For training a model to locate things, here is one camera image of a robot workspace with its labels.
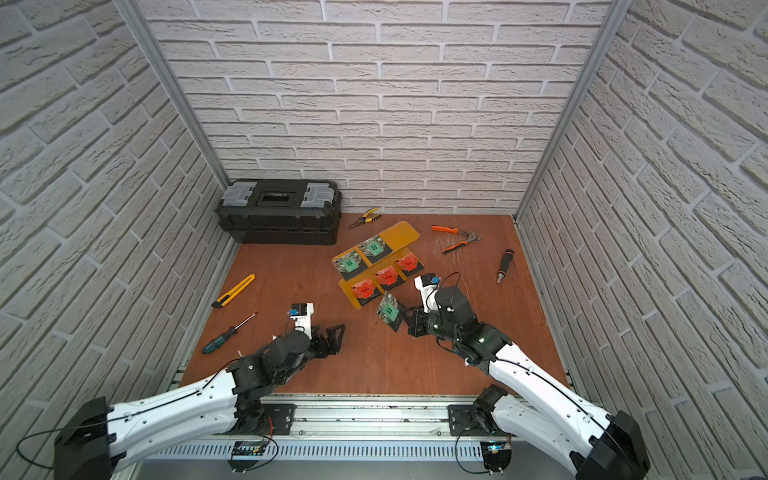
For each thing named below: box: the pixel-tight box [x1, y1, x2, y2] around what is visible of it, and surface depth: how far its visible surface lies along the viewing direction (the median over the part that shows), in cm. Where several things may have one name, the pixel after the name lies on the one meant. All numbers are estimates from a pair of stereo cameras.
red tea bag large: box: [352, 279, 381, 306], surface depth 99 cm
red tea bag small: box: [375, 265, 398, 286], surface depth 102 cm
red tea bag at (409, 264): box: [395, 252, 424, 277], surface depth 105 cm
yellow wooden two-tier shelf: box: [332, 221, 425, 309], surface depth 97 cm
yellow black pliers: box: [347, 207, 384, 231], surface depth 120 cm
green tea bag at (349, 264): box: [332, 250, 368, 281], surface depth 89 cm
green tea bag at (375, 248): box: [358, 235, 393, 264], surface depth 93 cm
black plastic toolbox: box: [216, 178, 342, 245], surface depth 102 cm
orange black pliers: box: [431, 225, 482, 254], surface depth 115 cm
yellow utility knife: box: [211, 274, 256, 308], surface depth 97 cm
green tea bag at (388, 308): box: [376, 292, 399, 324], surface depth 79 cm
